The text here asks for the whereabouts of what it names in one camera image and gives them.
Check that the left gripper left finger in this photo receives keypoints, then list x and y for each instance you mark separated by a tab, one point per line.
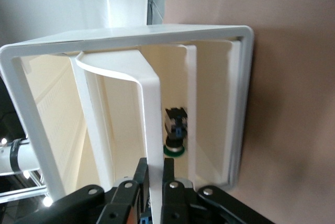
131	195

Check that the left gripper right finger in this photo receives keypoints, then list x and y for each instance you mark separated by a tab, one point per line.
174	200

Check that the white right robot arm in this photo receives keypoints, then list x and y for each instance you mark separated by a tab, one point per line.
23	156

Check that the white drawer cabinet housing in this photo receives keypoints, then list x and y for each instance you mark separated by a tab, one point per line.
157	35

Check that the large white box structure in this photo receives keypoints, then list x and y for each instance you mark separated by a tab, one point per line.
65	6

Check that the green push button switch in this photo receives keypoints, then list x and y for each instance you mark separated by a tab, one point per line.
174	129

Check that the aluminium profile frame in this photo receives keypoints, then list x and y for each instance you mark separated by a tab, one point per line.
21	192

